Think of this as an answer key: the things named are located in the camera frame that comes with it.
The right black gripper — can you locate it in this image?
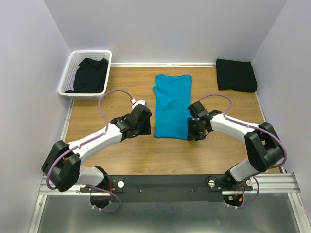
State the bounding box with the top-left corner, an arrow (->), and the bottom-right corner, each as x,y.
186,117 -> 206,141

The blue t-shirt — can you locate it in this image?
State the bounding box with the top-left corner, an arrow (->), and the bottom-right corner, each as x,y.
153,74 -> 192,140

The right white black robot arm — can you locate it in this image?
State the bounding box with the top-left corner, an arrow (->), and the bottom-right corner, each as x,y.
187,101 -> 287,190

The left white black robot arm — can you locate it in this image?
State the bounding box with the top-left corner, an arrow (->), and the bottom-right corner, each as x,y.
42,100 -> 152,192

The black t-shirt in basket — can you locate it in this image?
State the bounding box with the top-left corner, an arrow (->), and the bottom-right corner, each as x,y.
66,58 -> 109,93

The folded black t-shirt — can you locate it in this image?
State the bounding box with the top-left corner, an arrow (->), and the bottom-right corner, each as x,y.
216,58 -> 258,93

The white plastic laundry basket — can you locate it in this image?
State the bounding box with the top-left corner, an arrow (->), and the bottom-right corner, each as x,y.
58,50 -> 112,100

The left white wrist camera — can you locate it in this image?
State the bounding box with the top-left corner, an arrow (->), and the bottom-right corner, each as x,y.
130,98 -> 147,108

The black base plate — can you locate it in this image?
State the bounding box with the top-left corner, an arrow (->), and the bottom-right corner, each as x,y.
80,174 -> 253,208

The aluminium frame rail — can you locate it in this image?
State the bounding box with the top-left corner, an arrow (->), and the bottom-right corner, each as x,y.
28,99 -> 311,233

